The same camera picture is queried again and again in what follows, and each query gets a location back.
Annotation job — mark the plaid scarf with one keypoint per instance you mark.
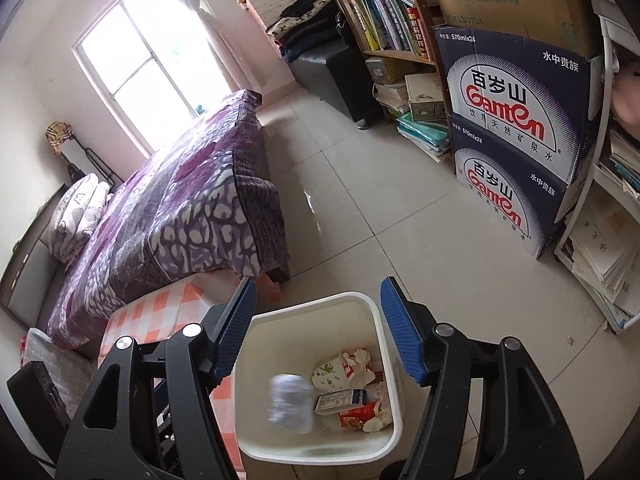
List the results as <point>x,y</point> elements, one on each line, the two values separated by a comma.
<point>59,135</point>

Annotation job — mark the white tissue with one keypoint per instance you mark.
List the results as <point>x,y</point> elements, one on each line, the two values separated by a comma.
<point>375,424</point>

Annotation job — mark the brown cardboard box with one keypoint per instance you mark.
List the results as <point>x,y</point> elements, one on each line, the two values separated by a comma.
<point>500,5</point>

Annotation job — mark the pile of white papers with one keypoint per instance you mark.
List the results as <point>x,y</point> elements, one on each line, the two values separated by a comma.
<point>600,255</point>

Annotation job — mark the red snack package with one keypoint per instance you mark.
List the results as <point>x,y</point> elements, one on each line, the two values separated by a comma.
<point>357,415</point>

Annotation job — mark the stack of teal folders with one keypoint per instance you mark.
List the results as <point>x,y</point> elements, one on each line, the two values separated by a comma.
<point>425,135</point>

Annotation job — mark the grey checked cloth cover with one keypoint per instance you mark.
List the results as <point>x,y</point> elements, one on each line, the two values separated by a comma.
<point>55,360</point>

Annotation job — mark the black bag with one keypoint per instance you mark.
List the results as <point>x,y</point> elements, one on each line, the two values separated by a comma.
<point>342,22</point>

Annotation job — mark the stack of white books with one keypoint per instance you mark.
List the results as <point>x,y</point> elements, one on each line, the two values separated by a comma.
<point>392,97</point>

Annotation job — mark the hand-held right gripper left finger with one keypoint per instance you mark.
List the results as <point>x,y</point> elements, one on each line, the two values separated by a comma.
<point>235,327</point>

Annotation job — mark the dark blue water carton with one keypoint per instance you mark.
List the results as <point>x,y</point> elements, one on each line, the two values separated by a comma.
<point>505,195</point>
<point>515,95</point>

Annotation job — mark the folded white patterned quilt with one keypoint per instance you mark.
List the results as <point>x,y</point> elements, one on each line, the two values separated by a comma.
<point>75,215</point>

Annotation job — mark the orange white checked tablecloth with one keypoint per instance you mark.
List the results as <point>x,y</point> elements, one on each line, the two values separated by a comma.
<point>150,310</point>

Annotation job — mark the black coat rack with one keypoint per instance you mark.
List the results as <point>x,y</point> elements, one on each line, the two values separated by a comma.
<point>95,160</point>

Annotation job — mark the bed with purple blanket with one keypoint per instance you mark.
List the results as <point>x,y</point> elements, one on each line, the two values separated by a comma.
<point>27,265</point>

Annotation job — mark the light curtain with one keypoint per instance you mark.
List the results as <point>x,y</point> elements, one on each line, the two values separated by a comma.
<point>220,35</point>

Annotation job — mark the pink soft item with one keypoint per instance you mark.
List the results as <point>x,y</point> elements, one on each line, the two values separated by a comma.
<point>627,95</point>

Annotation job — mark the clear plastic bottle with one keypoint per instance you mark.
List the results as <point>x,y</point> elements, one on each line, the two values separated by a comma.
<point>291,402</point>

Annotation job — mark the wooden bookshelf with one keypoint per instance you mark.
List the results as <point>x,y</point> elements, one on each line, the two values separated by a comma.
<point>395,55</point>

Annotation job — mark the black ottoman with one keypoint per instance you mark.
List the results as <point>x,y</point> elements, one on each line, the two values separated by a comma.
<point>335,80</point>

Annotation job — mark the white trash bin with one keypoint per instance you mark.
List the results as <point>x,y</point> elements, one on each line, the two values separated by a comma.
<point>300,330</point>

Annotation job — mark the window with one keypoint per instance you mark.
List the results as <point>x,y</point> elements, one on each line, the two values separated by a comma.
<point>140,60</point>

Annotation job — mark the grey storage box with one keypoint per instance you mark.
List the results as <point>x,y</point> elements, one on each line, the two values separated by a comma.
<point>382,69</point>

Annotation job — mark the bed with purple cover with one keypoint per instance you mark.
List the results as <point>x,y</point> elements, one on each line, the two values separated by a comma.
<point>175,220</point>

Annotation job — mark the red cloth item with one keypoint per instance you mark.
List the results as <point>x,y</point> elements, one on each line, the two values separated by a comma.
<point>23,346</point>

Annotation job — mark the pile of dark clothes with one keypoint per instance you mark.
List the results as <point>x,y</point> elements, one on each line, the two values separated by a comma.
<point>305,35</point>

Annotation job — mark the white metal rack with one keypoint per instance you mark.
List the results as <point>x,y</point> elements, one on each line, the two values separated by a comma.
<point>606,85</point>

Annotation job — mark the small beige drawer box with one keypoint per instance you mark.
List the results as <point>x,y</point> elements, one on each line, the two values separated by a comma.
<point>425,95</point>

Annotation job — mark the row of upright books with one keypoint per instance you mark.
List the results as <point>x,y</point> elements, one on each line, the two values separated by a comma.
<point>390,20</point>

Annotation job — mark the red white paper bag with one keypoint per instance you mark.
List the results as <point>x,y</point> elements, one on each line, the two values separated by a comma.
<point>340,370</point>

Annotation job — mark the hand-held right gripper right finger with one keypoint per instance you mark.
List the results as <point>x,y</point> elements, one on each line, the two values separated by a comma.
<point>402,325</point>

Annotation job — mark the black case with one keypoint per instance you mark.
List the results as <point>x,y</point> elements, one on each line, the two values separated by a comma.
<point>35,400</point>

